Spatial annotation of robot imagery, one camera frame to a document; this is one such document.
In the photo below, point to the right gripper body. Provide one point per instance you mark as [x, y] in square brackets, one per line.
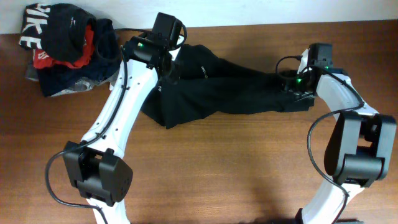
[300, 88]

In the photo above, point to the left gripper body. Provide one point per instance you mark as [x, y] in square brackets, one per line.
[165, 74]

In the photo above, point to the black t-shirt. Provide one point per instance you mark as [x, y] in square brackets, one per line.
[210, 84]

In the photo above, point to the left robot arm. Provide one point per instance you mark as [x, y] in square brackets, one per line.
[95, 165]

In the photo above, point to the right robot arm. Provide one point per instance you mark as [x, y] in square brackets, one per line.
[360, 146]

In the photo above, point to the navy blue shirt in pile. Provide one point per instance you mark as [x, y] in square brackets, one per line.
[104, 63]

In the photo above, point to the grey shirt under pile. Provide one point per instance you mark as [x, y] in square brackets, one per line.
[98, 65]

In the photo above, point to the black Nike shirt on pile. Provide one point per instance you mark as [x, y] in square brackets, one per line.
[58, 29]

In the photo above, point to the red shirt in pile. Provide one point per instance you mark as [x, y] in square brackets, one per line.
[67, 56]

